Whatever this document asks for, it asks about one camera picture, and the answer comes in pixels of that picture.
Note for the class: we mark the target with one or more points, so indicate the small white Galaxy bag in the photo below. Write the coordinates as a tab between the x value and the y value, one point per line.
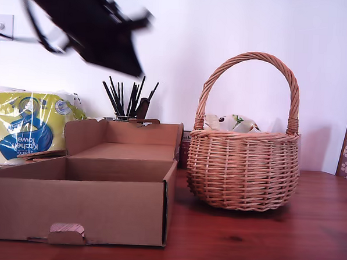
238	123

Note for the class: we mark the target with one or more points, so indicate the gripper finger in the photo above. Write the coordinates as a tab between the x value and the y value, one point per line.
119	57

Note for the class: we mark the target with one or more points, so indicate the red label tin can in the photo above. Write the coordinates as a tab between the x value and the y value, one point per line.
184	154

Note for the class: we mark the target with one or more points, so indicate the brown cardboard box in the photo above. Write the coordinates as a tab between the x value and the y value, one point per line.
70	209

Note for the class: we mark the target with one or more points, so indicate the yellow kitchen towel pack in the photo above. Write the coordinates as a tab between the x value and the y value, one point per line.
16	121

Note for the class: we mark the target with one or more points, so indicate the woven wicker basket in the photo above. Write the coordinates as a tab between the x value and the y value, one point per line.
241	168

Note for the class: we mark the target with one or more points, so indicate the thin black stick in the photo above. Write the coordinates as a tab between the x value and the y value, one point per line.
121	95
139	90
115	90
130	94
108	93
153	91

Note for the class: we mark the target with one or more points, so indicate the white wall light switch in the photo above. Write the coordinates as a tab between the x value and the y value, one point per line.
7	20

